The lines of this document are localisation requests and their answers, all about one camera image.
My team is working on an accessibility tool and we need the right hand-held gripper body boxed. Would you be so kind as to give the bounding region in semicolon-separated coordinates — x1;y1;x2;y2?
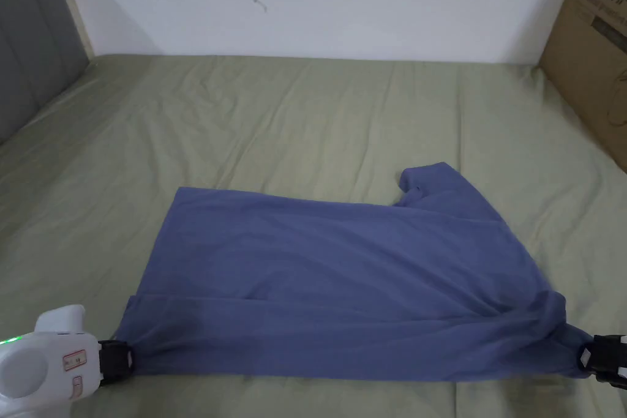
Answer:
610;333;627;390

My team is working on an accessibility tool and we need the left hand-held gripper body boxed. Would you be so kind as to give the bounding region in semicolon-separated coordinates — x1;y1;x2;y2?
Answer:
0;304;111;418

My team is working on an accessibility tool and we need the dark blue shirt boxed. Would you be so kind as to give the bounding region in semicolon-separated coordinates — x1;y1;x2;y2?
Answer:
113;161;596;386

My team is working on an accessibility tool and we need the bed with pale green sheet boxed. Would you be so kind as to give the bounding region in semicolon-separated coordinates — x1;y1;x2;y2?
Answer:
0;53;627;418

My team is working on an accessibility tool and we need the brown cardboard carton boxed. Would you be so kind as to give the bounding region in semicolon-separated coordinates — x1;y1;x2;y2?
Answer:
538;0;627;172

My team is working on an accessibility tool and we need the grey padded headboard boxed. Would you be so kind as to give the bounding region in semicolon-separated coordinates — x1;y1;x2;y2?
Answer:
0;0;97;146

